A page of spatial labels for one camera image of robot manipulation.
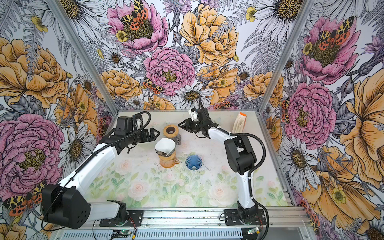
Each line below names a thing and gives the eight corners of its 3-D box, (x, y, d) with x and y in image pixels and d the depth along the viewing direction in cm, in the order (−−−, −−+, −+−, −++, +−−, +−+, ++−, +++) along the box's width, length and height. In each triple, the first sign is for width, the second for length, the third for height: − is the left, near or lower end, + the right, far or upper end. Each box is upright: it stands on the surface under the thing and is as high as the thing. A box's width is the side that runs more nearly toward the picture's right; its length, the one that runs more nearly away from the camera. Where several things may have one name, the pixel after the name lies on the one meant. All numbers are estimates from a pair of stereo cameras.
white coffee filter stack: (231, 133, 113) (235, 121, 102) (234, 124, 119) (238, 111, 108) (240, 137, 111) (245, 124, 100) (243, 127, 117) (248, 114, 106)
